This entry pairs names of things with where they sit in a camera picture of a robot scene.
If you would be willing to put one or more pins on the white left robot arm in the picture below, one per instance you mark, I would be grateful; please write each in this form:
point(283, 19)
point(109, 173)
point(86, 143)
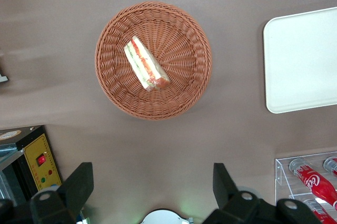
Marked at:
point(164, 218)

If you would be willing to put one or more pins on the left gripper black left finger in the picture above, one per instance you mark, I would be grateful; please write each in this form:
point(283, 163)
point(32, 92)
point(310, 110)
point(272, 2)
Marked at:
point(77, 182)

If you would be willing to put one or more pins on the triangular sandwich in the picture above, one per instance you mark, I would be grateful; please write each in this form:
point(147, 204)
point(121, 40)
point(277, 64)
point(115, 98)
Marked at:
point(143, 62)

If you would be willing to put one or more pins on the red cola bottle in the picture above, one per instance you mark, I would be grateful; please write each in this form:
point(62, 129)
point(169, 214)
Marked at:
point(319, 212)
point(332, 164)
point(316, 182)

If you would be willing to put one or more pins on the clear acrylic bottle rack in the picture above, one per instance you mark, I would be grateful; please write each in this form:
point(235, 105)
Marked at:
point(283, 179)

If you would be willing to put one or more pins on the round brown wicker basket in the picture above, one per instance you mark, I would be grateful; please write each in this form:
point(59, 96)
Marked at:
point(184, 50)

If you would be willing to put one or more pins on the black control box, yellow panel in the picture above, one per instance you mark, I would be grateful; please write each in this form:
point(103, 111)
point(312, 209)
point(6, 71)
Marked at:
point(39, 153)

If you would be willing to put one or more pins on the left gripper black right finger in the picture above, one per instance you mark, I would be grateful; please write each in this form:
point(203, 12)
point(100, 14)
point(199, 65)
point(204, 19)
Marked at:
point(223, 184)

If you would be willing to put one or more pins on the cream rectangular plastic tray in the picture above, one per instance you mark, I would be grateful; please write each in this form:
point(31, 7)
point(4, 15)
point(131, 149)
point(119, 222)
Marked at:
point(302, 61)

